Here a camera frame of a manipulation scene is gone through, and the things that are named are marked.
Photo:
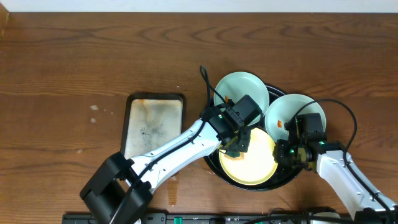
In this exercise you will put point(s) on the black rectangular sponge tray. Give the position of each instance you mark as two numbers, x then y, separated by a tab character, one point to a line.
150	121

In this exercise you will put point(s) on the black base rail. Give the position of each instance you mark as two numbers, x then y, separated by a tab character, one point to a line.
162	218

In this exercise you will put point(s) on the light blue plate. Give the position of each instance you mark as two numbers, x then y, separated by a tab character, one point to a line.
237	84
281	111

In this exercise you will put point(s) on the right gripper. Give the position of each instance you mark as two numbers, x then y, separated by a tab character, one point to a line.
283	152

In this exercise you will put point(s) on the black round tray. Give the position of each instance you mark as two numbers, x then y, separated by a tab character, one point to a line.
283	175

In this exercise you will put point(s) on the yellow plate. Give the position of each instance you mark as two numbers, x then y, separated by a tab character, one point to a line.
255	166

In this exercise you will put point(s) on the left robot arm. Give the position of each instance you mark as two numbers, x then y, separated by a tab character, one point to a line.
121	189

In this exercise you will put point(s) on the green and yellow sponge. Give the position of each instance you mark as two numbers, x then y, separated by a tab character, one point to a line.
234	155

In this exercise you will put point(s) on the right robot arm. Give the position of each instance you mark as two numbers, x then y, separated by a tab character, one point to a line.
361	198

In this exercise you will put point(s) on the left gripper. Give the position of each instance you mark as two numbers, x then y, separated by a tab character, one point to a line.
239	142

